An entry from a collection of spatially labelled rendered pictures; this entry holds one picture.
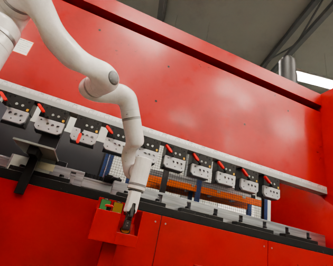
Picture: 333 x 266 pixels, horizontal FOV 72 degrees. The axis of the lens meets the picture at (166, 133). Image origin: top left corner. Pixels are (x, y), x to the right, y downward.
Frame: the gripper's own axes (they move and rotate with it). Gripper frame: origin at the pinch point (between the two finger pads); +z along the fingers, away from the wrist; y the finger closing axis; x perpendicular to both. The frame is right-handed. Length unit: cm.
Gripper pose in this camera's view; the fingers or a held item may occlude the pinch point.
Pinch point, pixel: (126, 225)
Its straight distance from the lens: 113.4
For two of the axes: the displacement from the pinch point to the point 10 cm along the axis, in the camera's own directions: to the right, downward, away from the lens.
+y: 2.9, -2.5, -9.2
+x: 9.3, 3.0, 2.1
